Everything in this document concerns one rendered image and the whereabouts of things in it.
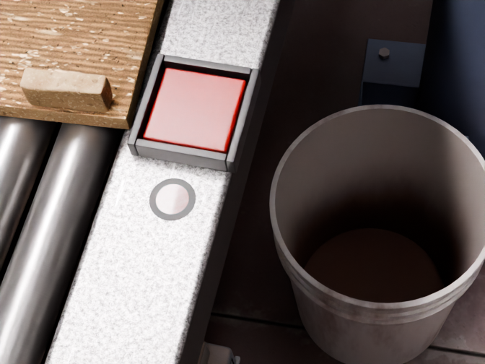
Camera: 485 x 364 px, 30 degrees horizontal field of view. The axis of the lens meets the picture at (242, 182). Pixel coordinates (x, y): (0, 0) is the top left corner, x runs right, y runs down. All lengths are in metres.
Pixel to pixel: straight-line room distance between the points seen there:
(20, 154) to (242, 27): 0.19
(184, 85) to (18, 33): 0.13
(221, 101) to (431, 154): 0.74
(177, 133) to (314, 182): 0.77
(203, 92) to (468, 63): 0.77
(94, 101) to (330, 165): 0.79
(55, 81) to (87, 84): 0.02
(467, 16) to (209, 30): 0.65
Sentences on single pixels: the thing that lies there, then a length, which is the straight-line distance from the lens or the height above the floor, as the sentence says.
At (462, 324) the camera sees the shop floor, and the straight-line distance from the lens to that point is 1.55.
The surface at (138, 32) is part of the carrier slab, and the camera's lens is 0.67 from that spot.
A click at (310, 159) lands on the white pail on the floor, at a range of 1.32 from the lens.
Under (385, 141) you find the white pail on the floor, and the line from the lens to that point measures 1.35.
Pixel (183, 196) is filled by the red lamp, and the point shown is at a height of 0.92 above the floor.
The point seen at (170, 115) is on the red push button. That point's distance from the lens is 0.63.
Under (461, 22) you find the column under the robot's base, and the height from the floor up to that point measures 0.43.
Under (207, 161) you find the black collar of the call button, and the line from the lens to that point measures 0.61.
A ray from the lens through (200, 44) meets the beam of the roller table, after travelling 0.68.
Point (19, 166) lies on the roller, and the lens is 0.65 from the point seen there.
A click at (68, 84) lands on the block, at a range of 0.62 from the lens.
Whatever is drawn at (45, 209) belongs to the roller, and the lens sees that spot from 0.63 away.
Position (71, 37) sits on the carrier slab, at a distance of 0.67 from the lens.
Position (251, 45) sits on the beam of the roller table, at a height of 0.92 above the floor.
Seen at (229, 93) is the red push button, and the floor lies 0.93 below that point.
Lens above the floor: 1.46
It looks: 62 degrees down
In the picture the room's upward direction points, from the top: 11 degrees counter-clockwise
